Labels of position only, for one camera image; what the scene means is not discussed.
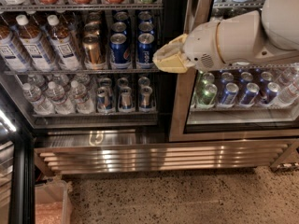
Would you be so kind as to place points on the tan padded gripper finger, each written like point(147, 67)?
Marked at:
point(171, 48)
point(172, 61)

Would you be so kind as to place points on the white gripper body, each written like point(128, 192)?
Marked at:
point(202, 48)

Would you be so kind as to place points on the glass fridge door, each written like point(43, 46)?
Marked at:
point(17, 188)
point(184, 90)

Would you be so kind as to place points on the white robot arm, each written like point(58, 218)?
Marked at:
point(269, 36)

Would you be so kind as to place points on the water bottle right fridge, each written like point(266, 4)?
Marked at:
point(288, 94)

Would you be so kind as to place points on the steel fridge bottom grille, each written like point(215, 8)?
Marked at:
point(164, 157)

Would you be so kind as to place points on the blue pepsi can front right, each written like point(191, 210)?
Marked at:
point(145, 50)

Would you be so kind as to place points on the blue pepsi can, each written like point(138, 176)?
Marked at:
point(145, 50)
point(120, 54)

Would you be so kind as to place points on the slim energy can right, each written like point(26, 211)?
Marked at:
point(145, 99)

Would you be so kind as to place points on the slim energy can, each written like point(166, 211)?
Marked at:
point(126, 100)
point(104, 103)
point(145, 99)

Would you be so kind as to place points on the green soda can front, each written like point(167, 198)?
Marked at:
point(207, 95)

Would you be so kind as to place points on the blue can lower left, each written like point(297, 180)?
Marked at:
point(228, 95)

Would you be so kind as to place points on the blue pepsi can front left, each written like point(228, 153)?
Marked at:
point(120, 54)

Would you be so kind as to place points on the slim energy can middle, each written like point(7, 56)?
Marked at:
point(126, 100)

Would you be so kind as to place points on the blue can lower middle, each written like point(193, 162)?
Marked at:
point(248, 94)

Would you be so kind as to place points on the slim energy can left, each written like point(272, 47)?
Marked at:
point(104, 103)

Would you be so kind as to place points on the gold soda can front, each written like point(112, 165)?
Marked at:
point(95, 56)

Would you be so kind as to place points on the blue can lower right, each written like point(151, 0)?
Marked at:
point(268, 94)

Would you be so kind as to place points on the clear water bottle right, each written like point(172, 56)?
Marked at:
point(82, 98)

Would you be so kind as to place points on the clear water bottle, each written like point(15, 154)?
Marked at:
point(41, 104)
point(82, 98)
point(58, 97)

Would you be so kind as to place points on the brown tea bottle right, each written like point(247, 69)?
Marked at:
point(63, 42)

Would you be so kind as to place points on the brown tea bottle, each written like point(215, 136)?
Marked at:
point(36, 44)
point(63, 42)
point(12, 51)

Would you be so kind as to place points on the clear water bottle middle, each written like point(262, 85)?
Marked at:
point(58, 97)

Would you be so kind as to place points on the clear water bottle left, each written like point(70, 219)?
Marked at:
point(41, 104)

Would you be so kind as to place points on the brown tea bottle middle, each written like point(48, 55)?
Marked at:
point(36, 44)

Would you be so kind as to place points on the brown tea bottle left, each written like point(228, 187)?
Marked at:
point(12, 51)

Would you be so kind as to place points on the clear plastic storage bin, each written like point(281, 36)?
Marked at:
point(52, 204)

